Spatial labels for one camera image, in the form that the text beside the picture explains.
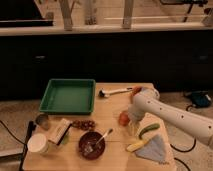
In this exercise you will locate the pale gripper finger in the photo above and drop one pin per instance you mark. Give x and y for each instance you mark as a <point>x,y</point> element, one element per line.
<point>133,128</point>

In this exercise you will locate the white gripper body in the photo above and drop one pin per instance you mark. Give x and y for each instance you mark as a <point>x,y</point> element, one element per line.
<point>135,114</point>

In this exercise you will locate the red apple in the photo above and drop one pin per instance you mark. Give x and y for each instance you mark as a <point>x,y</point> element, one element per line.
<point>123,118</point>

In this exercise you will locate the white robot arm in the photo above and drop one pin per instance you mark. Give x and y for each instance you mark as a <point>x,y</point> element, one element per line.
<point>146,100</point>

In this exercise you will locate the green plastic tray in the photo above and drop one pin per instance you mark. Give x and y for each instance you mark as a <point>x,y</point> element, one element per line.
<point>69,96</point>

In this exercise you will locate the green cucumber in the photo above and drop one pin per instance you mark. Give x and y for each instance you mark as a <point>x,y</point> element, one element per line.
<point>148,128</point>

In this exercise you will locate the orange bowl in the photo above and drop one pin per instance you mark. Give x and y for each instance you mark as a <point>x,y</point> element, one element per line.
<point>135,90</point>

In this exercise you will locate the metal spoon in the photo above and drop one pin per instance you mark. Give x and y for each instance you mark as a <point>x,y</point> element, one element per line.
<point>99,139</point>

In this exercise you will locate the blue grey cloth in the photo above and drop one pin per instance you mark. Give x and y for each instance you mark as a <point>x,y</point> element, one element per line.
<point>154,150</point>

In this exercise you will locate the brown grape bunch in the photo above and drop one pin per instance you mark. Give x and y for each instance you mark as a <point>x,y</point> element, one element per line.
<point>86,125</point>

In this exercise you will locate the dark brown bowl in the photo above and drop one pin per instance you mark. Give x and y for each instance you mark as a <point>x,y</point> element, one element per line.
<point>88,139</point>

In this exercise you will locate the blue black bag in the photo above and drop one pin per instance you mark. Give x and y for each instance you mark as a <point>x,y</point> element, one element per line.
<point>199,99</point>

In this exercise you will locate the small metal cup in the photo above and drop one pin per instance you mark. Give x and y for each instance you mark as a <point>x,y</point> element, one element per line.
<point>43,121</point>

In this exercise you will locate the white paper cup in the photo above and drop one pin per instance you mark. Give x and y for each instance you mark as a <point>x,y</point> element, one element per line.
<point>38,143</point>

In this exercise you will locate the black stand left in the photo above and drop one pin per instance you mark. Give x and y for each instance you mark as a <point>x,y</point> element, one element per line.
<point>31,127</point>

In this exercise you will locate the white handled dish brush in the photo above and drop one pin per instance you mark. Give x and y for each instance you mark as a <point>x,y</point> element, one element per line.
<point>107,93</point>

